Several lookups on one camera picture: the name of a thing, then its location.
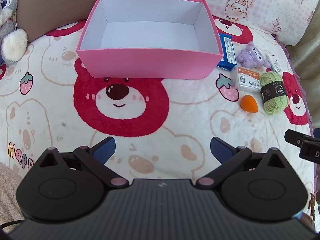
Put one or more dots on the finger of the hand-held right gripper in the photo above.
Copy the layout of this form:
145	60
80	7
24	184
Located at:
293	137

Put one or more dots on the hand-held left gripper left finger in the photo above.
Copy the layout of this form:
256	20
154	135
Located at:
105	148

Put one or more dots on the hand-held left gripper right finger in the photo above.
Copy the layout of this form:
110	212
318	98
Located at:
221	148

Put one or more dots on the green yarn ball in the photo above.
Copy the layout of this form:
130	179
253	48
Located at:
273	90

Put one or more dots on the orange makeup sponge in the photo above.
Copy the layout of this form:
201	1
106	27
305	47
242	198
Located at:
248	103

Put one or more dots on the clear box with orange label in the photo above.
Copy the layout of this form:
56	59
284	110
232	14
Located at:
246	78

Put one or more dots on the small white carton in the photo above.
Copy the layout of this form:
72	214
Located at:
275	65

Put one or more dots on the purple plush toy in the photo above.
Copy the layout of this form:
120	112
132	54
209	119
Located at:
250	55

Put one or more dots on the blue wet wipes packet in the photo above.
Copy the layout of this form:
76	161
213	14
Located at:
228	52

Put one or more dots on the pink cardboard box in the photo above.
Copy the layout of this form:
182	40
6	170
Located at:
150	62

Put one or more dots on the bear printed blanket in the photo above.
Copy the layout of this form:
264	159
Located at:
187	120

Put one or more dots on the beige satin bedsheet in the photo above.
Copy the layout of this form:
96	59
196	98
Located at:
310	80

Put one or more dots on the beige fuzzy blanket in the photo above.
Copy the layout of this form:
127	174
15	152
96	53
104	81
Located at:
10	187

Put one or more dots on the pink checked pillow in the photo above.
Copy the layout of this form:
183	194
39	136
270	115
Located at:
275	5

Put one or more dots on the grey rabbit plush toy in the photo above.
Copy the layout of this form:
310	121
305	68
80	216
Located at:
10	42

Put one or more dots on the brown pillow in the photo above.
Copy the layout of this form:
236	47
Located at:
62	0

